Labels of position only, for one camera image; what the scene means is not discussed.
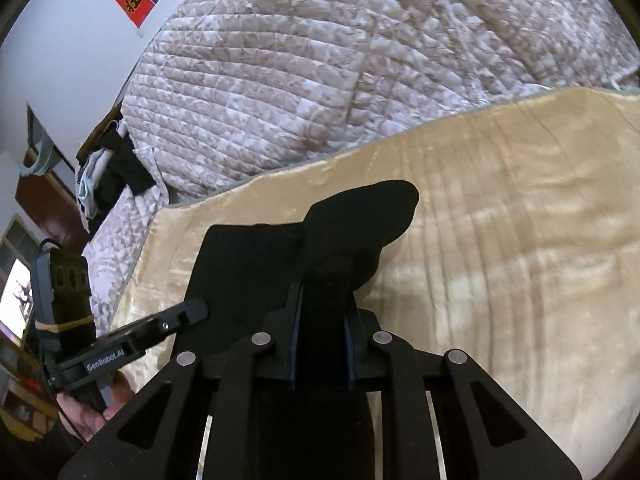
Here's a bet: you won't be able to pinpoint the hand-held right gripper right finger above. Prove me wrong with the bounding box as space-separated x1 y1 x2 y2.
342 305 583 480

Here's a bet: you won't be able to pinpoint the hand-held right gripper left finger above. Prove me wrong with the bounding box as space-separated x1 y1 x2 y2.
59 281 304 480

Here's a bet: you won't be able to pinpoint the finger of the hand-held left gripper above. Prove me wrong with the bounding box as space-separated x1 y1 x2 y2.
107 297 211 356

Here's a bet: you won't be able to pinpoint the black pants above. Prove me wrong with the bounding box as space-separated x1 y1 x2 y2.
170 179 420 480

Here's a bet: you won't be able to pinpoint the person's left forearm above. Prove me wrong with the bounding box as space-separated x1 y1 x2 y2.
10 410 87 480

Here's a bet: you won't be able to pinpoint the person's left hand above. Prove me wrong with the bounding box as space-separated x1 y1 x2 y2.
55 370 135 447

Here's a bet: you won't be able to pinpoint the television screen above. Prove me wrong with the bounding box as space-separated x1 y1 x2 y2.
0 257 37 342

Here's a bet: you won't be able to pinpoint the dark wooden cabinet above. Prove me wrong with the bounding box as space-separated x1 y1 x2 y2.
15 145 93 261

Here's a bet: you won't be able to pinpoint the light blue cloth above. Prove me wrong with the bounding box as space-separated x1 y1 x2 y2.
74 147 110 220

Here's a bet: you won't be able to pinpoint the teal hanging cloth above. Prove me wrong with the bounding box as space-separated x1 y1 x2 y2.
20 110 60 179

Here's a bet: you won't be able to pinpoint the black garment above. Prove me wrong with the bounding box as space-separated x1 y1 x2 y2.
100 127 157 223

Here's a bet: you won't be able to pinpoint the beige plush blanket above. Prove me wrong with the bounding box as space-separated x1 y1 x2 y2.
97 85 640 480

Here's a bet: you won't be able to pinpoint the wooden bed headboard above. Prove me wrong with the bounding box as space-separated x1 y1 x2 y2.
76 104 127 162

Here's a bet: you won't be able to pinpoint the white quilted floral blanket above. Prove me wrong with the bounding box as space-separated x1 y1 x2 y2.
82 0 640 326

